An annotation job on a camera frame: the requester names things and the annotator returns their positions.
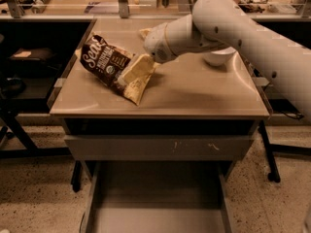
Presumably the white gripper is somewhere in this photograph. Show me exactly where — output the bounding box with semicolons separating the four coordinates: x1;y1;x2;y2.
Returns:
117;22;177;86

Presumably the brown and yellow chip bag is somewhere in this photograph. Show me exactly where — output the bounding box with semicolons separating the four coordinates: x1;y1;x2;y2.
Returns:
80;35;157;105

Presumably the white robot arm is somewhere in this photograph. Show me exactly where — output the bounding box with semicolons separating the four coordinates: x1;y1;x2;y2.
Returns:
144;0;311;118

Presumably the closed top drawer front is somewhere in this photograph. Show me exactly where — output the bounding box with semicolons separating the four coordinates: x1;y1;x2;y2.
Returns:
64;135;253;161

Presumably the grey drawer cabinet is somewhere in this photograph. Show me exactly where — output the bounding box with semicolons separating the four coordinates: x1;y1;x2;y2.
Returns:
46;18;270;233

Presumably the open middle drawer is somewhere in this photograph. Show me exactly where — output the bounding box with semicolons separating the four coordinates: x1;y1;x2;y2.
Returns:
79;161;237;233

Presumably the white ceramic bowl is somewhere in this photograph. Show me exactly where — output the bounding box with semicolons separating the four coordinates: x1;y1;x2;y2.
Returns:
203;48;236;67

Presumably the black table leg with caster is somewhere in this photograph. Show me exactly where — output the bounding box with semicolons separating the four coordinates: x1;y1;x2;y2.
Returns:
259;120;281;183

